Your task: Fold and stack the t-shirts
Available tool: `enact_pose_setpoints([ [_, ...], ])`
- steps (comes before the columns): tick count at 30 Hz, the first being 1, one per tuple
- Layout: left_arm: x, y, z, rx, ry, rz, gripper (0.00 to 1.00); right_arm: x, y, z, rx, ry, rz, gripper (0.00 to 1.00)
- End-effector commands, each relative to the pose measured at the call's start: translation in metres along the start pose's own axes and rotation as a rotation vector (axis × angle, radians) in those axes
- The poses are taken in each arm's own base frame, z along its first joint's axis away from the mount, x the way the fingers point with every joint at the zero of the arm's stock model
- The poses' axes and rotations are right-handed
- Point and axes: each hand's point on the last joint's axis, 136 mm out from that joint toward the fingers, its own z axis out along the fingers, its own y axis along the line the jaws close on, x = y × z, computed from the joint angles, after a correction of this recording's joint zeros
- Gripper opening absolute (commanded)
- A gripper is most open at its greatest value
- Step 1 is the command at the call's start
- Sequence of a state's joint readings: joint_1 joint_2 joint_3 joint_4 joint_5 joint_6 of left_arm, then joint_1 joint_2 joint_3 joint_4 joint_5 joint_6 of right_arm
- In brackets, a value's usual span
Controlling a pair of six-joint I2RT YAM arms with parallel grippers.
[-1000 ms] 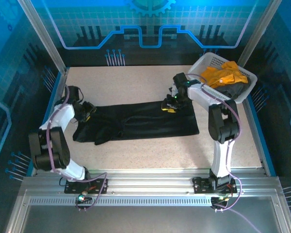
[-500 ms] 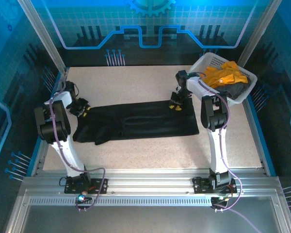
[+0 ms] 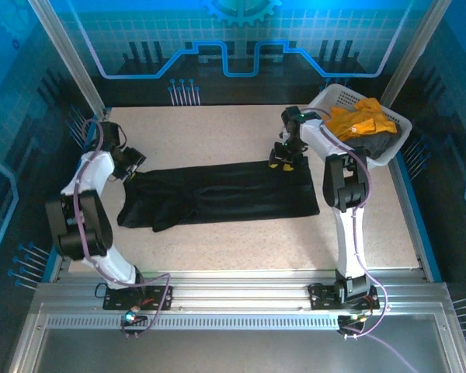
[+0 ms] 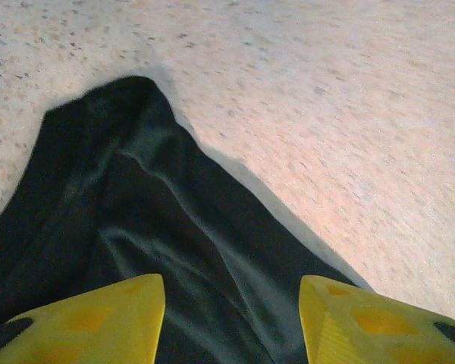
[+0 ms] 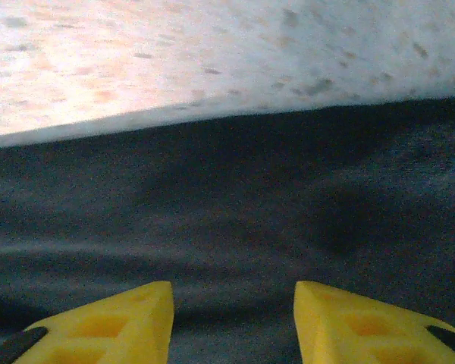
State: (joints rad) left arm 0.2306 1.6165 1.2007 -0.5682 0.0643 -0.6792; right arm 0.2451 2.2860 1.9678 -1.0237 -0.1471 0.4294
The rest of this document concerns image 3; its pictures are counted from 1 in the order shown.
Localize black trousers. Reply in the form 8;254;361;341
116;159;321;233

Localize yellow t-shirt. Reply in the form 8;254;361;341
325;97;398;142

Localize grey t-shirt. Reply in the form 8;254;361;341
344;124;403;160

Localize white plastic laundry basket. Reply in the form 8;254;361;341
305;83;413;167

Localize blue table edge strip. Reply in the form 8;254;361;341
395;150;443;283

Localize grey metal panel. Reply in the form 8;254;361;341
33;329;466;373

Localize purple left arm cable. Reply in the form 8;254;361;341
72;118;172;340

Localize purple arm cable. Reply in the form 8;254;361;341
72;118;172;340
312;107;419;373

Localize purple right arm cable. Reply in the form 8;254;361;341
312;107;419;373

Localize aluminium frame post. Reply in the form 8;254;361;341
380;0;454;110
26;0;113;118

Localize aluminium mounting rail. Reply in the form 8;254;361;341
33;270;454;314

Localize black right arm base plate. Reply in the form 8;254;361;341
308;282;381;311

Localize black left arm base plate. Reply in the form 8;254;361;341
103;284;174;311

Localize slotted grey cable duct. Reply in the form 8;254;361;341
45;313;345;332

